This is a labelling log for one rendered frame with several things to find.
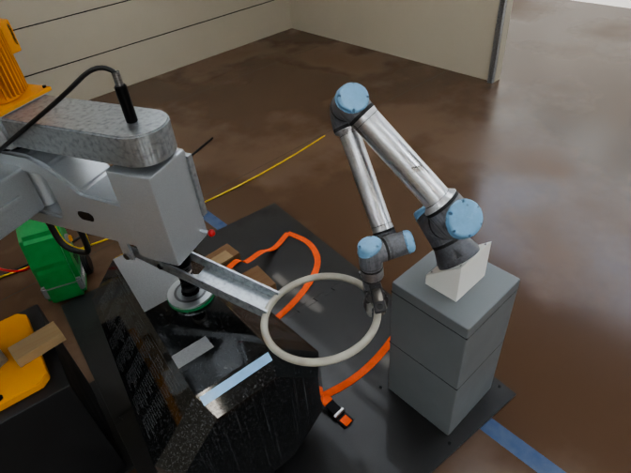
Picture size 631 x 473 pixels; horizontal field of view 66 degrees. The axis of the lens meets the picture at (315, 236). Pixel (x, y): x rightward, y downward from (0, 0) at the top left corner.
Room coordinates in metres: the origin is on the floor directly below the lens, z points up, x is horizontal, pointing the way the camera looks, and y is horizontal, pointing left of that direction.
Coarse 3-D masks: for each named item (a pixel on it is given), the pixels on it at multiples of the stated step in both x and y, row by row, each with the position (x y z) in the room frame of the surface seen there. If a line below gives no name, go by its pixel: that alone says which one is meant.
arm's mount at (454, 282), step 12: (480, 252) 1.45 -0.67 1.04; (468, 264) 1.40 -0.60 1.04; (480, 264) 1.46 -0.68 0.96; (432, 276) 1.46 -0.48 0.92; (444, 276) 1.42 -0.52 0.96; (456, 276) 1.38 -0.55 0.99; (468, 276) 1.41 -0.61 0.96; (480, 276) 1.48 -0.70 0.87; (444, 288) 1.41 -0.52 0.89; (456, 288) 1.37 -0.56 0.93; (468, 288) 1.42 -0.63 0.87; (456, 300) 1.37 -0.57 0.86
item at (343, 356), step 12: (312, 276) 1.52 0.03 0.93; (324, 276) 1.52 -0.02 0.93; (336, 276) 1.50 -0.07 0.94; (348, 276) 1.49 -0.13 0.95; (288, 288) 1.48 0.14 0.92; (276, 300) 1.42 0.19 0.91; (264, 324) 1.28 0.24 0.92; (372, 324) 1.20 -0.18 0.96; (264, 336) 1.22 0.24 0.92; (372, 336) 1.15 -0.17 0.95; (276, 348) 1.15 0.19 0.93; (360, 348) 1.10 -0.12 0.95; (288, 360) 1.09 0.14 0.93; (300, 360) 1.08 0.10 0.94; (312, 360) 1.07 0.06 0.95; (324, 360) 1.06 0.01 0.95; (336, 360) 1.06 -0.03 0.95
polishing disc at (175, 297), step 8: (176, 288) 1.61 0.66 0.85; (200, 288) 1.59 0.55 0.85; (168, 296) 1.57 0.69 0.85; (176, 296) 1.56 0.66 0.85; (200, 296) 1.55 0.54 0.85; (208, 296) 1.54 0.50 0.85; (176, 304) 1.51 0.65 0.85; (184, 304) 1.50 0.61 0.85; (192, 304) 1.50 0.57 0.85; (200, 304) 1.50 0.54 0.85
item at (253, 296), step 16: (128, 256) 1.58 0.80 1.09; (192, 256) 1.62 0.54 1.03; (176, 272) 1.53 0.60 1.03; (208, 272) 1.56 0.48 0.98; (224, 272) 1.55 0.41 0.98; (208, 288) 1.46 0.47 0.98; (224, 288) 1.48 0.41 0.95; (240, 288) 1.49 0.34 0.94; (256, 288) 1.48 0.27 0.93; (272, 288) 1.46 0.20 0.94; (240, 304) 1.39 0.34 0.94; (256, 304) 1.41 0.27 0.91
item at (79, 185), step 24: (24, 168) 1.74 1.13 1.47; (48, 168) 1.69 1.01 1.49; (72, 168) 1.73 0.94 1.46; (96, 168) 1.77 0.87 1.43; (72, 192) 1.65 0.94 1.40; (96, 192) 1.63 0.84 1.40; (48, 216) 1.75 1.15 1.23; (72, 216) 1.68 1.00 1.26; (96, 216) 1.61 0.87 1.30; (120, 216) 1.55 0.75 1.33; (120, 240) 1.58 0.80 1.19
